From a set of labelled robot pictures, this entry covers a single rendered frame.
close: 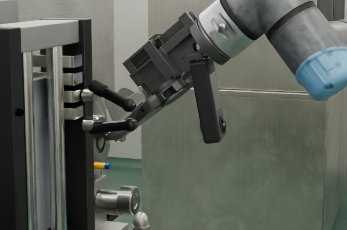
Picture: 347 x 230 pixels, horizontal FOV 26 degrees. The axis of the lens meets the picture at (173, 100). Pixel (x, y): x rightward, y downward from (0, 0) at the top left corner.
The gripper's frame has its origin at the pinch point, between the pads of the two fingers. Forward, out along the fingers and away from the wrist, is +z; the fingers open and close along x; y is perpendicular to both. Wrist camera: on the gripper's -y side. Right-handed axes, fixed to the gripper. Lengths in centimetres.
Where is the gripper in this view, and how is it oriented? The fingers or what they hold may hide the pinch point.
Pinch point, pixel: (119, 136)
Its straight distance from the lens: 108.8
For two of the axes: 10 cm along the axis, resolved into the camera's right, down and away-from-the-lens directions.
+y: -6.1, -7.9, 0.7
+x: -3.1, 1.5, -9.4
